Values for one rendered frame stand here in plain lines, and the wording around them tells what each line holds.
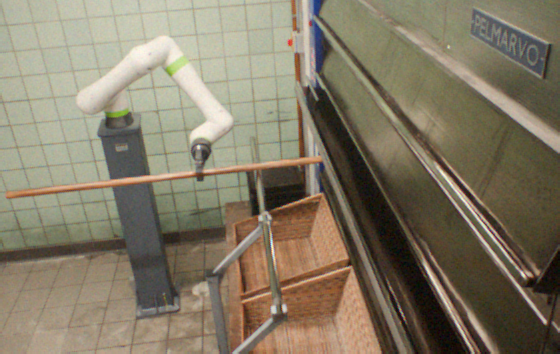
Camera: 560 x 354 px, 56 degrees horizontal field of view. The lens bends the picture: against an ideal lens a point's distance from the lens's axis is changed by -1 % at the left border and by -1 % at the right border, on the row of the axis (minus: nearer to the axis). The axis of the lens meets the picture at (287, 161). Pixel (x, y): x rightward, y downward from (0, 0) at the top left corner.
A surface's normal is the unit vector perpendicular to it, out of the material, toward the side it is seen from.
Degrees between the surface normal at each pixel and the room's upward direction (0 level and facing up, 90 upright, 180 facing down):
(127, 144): 90
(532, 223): 70
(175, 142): 90
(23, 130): 90
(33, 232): 90
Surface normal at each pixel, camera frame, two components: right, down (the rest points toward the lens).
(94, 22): 0.12, 0.45
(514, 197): -0.95, -0.20
